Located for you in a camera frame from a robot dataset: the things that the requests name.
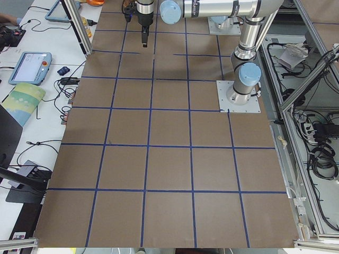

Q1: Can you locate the teach pendant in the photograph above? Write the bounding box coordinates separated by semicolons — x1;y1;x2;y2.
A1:
8;52;52;86
44;1;69;23

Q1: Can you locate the left teach pendant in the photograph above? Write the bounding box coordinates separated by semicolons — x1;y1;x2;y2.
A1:
8;52;52;86

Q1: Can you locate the right teach pendant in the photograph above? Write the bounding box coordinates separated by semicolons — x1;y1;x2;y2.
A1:
44;1;69;23

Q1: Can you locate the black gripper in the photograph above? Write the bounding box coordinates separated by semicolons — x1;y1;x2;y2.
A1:
137;12;154;48

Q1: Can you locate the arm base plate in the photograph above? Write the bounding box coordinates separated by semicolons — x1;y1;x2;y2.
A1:
208;16;241;36
216;80;261;113

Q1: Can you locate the black monitor stand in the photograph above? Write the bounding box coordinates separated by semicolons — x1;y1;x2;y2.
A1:
1;107;51;204

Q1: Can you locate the orange bucket with lid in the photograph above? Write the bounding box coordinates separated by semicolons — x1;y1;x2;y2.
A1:
86;0;105;6

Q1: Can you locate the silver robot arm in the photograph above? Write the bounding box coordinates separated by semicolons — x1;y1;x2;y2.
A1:
159;0;283;105

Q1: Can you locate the small dark blue pouch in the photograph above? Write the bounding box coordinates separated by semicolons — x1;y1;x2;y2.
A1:
57;66;70;76

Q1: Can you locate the aluminium frame post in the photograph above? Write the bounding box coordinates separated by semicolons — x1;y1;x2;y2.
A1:
61;0;93;56

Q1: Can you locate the rolled green patterned mat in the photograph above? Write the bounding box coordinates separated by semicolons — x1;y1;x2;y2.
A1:
1;83;46;126

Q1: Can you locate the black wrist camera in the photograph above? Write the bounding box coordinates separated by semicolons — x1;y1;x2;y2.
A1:
122;0;137;23

